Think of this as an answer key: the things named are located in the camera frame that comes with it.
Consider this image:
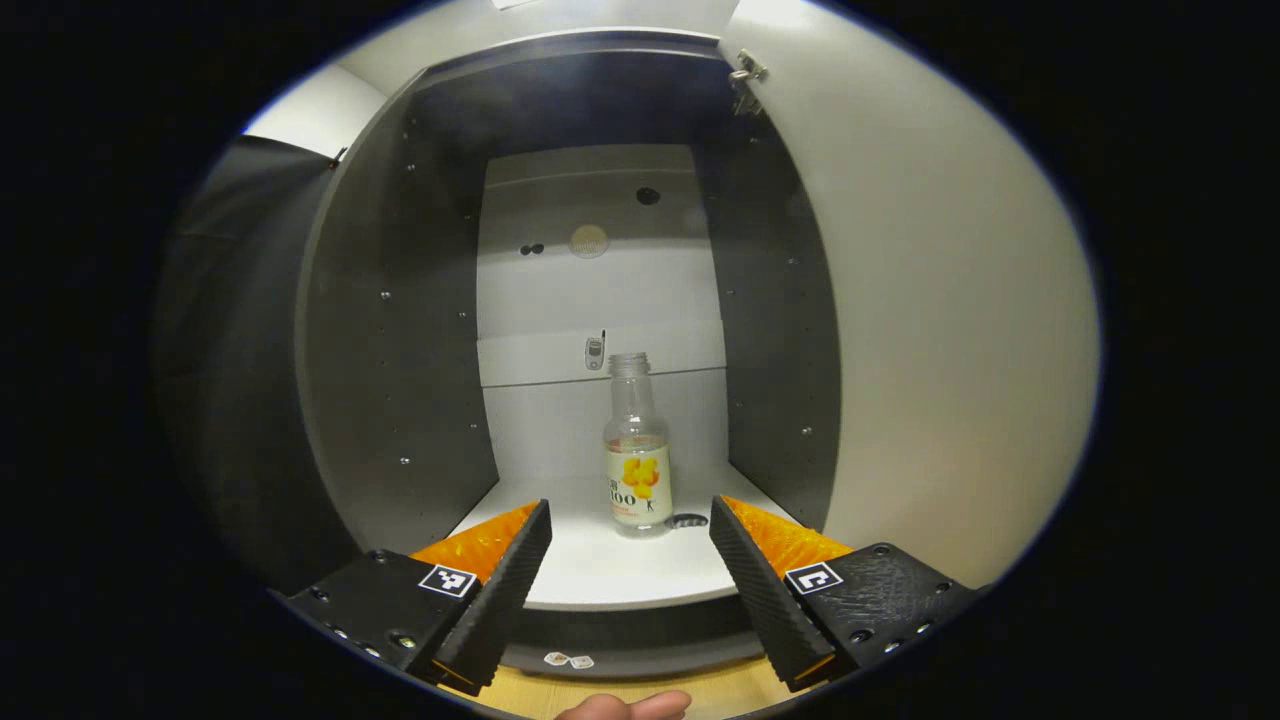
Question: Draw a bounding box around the metal door hinge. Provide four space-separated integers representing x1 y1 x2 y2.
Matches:
729 50 770 117

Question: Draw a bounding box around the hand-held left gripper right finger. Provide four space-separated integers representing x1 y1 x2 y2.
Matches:
708 496 978 694

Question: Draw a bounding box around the dark grey cabinet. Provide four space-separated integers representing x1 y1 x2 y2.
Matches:
295 28 846 681

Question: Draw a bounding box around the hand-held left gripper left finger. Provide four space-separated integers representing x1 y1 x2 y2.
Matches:
285 500 553 696

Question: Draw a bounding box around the clear bottle with yellow label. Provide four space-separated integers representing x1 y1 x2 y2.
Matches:
603 352 675 539

